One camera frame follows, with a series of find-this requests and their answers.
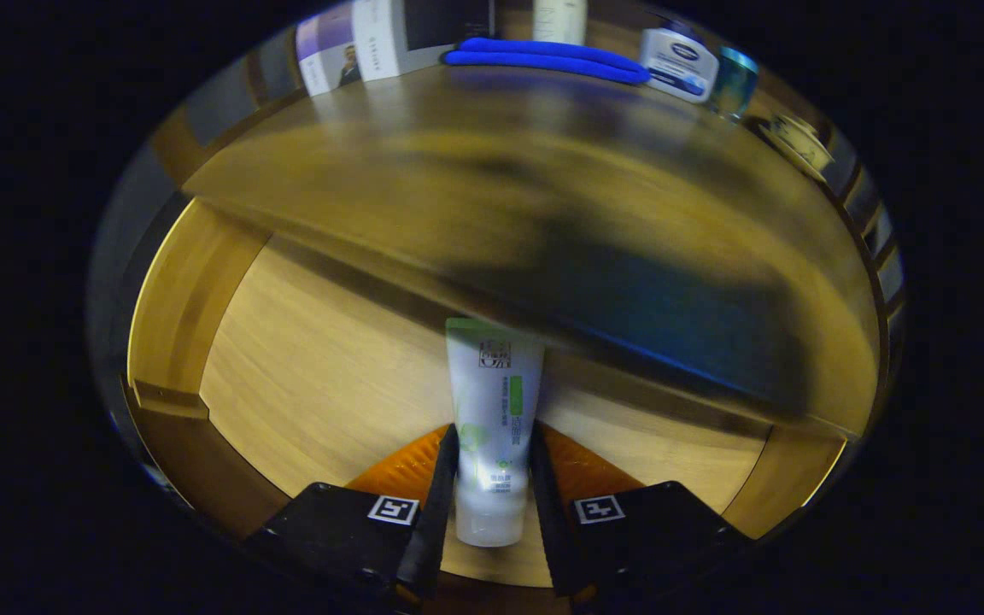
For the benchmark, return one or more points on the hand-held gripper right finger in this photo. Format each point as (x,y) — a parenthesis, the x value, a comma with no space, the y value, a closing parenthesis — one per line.
(543,512)

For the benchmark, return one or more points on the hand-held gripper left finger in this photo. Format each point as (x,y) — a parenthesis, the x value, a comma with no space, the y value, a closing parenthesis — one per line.
(436,512)

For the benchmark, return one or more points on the white cosmetic tube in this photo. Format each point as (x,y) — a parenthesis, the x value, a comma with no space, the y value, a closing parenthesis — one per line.
(492,410)

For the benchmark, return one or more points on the wooden drawer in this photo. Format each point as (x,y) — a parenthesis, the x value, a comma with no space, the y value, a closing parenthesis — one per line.
(313,376)

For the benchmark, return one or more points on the wooden countertop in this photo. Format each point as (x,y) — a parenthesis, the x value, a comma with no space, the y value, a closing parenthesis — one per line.
(424,171)

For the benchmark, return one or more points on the wooden cabinet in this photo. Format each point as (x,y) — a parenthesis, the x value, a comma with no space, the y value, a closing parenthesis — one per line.
(169,145)

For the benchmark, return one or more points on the ceramic lidded teacup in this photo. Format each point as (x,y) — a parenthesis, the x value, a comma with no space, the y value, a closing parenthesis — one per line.
(799,145)

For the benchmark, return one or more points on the blue folded cloth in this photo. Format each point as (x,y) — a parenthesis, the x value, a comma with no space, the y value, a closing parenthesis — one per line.
(543,55)

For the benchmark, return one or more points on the white bottle with blue cap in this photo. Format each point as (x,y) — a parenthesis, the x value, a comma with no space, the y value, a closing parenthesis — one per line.
(676,64)

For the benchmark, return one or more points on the teal slim bottle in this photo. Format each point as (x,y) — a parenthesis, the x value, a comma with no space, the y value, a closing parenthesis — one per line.
(735,81)

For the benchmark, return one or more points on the white book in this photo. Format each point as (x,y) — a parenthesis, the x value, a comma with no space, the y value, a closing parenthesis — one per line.
(381,34)

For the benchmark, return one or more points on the purple book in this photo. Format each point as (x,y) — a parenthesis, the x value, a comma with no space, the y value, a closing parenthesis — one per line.
(325,43)

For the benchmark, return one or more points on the white pump bottle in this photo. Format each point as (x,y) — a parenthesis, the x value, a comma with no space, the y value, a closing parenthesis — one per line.
(559,21)

